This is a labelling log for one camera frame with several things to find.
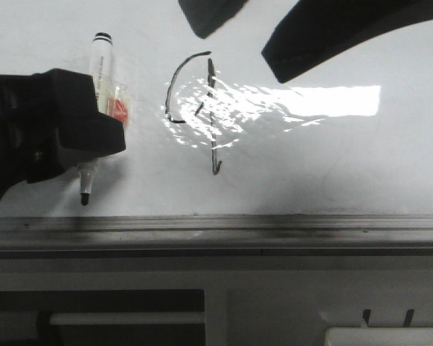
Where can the white box lower right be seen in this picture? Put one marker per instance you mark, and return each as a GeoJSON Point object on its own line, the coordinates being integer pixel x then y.
{"type": "Point", "coordinates": [379, 336]}

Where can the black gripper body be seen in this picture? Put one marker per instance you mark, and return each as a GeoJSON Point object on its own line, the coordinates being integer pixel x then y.
{"type": "Point", "coordinates": [28, 121]}

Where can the black hook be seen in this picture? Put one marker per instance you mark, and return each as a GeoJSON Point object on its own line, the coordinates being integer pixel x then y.
{"type": "Point", "coordinates": [366, 314]}
{"type": "Point", "coordinates": [408, 318]}

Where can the black hook right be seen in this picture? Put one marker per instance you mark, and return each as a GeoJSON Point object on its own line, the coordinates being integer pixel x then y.
{"type": "Point", "coordinates": [408, 318]}

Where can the grey aluminium whiteboard tray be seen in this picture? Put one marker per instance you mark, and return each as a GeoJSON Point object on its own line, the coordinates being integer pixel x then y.
{"type": "Point", "coordinates": [276, 234]}

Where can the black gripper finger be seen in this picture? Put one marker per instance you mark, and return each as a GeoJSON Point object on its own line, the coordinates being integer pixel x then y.
{"type": "Point", "coordinates": [66, 127]}
{"type": "Point", "coordinates": [313, 32]}

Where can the red magnet taped to marker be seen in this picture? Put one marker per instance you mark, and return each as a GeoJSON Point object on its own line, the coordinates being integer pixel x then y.
{"type": "Point", "coordinates": [117, 105]}

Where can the black hook left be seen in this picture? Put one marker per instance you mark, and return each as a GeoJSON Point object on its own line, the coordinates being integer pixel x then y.
{"type": "Point", "coordinates": [366, 314]}

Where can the white whiteboard marker black tip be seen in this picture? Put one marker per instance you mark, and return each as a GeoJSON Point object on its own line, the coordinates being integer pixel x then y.
{"type": "Point", "coordinates": [100, 69]}

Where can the white whiteboard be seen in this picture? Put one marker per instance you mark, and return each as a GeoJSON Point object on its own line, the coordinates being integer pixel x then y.
{"type": "Point", "coordinates": [210, 129]}

